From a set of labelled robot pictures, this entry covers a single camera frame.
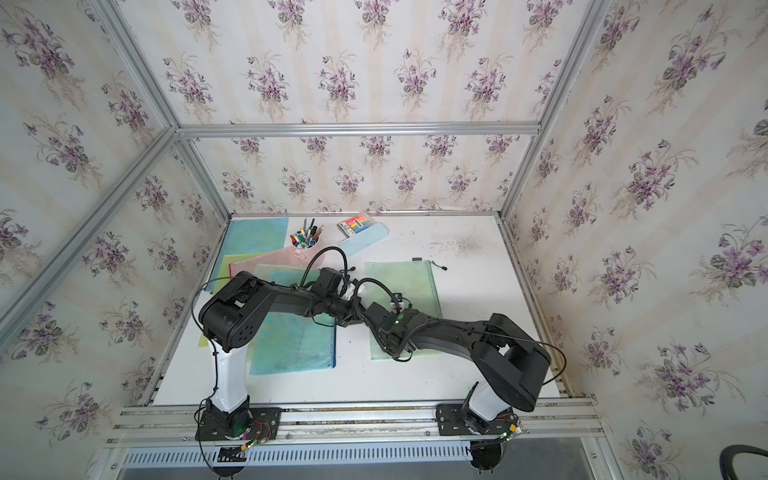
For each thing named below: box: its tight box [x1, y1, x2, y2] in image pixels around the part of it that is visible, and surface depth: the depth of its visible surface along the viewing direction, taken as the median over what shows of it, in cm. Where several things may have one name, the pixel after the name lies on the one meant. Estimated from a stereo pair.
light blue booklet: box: [339, 223, 389, 258], surface depth 113 cm
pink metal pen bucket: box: [290, 218, 324, 253], surface depth 100 cm
